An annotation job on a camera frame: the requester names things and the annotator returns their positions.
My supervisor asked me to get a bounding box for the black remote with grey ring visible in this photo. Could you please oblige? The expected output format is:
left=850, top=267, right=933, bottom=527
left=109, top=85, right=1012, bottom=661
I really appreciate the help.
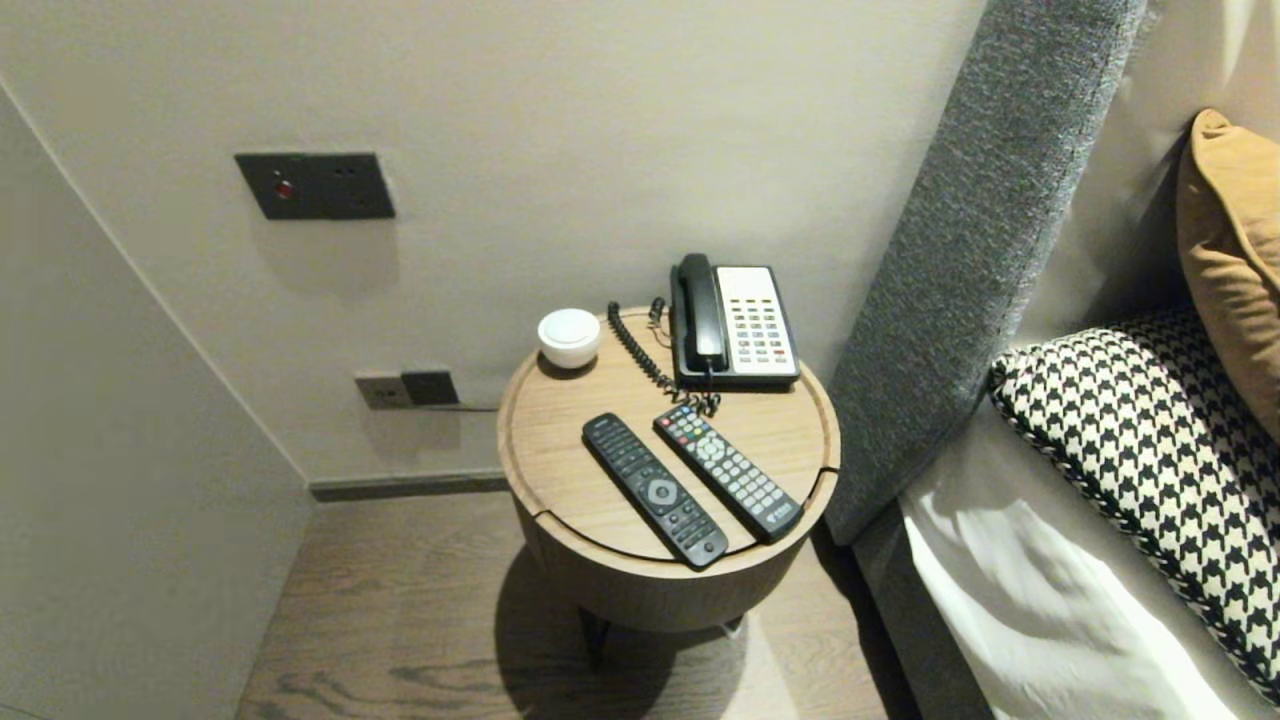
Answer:
left=582, top=412, right=730, bottom=570

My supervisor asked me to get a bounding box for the black remote with coloured buttons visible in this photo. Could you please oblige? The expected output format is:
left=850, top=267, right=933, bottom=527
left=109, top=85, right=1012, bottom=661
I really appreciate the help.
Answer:
left=653, top=404, right=805, bottom=545

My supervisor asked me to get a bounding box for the black telephone handset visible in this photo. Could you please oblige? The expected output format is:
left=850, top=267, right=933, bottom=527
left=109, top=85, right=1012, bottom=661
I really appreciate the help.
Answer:
left=672, top=253, right=731, bottom=373

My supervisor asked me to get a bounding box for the black white desk telephone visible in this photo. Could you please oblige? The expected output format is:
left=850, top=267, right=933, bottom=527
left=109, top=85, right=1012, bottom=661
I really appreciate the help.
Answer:
left=668, top=265, right=802, bottom=391

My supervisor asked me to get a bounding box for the round wooden nightstand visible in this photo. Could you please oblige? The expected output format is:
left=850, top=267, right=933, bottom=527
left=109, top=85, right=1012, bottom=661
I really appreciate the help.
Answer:
left=497, top=305, right=841, bottom=671

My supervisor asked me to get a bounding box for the wooden baseboard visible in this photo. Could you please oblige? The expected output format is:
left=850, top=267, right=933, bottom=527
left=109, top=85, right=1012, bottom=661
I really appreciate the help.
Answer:
left=308, top=472, right=511, bottom=502

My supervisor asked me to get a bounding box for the grey fabric headboard panel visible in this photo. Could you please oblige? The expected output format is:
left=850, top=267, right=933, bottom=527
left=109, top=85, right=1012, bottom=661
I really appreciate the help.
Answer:
left=822, top=0, right=1149, bottom=546

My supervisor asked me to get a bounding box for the grey fabric bed base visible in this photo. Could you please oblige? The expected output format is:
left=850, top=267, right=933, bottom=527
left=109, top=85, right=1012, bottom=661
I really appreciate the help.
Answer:
left=850, top=500, right=991, bottom=720

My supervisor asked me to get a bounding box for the white bed sheet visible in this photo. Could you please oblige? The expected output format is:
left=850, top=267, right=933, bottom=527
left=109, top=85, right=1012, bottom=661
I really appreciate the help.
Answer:
left=898, top=398, right=1280, bottom=720

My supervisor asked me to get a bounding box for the black white houndstooth pillow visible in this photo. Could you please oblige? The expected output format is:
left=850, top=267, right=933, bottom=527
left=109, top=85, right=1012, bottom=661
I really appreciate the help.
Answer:
left=988, top=308, right=1280, bottom=703

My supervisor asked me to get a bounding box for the beige padded headboard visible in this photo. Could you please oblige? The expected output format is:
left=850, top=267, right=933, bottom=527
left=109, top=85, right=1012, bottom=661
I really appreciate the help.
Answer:
left=1010, top=0, right=1280, bottom=351

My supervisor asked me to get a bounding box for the mustard yellow pillow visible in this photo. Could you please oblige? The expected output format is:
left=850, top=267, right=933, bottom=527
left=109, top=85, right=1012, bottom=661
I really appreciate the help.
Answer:
left=1177, top=108, right=1280, bottom=441

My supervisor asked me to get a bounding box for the black coiled telephone cord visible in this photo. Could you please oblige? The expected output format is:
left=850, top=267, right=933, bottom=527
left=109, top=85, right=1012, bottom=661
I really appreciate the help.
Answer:
left=608, top=298, right=726, bottom=419

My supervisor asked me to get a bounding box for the grey and black wall outlet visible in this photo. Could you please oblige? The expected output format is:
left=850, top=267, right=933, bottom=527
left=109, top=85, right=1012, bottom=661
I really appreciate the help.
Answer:
left=354, top=370, right=461, bottom=410

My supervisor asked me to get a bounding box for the dark wall socket panel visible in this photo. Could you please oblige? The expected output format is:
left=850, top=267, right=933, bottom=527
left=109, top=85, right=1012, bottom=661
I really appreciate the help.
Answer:
left=235, top=152, right=397, bottom=221

